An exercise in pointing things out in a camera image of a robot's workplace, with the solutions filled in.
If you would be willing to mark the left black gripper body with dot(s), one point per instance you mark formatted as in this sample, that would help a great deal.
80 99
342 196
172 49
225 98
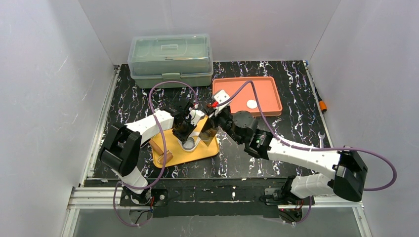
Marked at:
183 126

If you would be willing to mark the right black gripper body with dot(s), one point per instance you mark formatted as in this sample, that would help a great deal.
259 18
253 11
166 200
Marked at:
215 120

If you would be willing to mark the yellow plastic tray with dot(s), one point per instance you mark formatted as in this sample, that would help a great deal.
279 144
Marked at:
180 156

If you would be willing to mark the white dough ball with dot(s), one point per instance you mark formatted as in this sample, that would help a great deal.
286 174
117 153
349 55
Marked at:
191 143

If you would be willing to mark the wooden dough roller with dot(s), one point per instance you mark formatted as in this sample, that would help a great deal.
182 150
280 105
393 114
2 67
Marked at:
160 154

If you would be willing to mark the metal scraper orange handle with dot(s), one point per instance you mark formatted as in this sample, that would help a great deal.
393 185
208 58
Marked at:
208 131

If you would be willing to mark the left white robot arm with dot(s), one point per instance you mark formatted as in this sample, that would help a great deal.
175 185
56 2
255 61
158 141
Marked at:
121 146

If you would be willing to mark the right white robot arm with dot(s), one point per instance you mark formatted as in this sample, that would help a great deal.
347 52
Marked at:
342 173

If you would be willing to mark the flat round white wrapper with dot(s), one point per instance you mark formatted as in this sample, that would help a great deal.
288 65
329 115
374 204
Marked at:
251 104

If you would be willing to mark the green plastic storage box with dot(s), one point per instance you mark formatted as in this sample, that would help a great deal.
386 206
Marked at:
171 59

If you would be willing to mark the small metal wrench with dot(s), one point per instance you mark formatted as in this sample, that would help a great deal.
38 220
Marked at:
321 139

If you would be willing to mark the orange black screwdriver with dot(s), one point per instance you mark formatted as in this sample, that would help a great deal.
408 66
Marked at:
322 104

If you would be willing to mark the aluminium front frame rail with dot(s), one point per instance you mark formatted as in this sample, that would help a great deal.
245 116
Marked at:
219 212

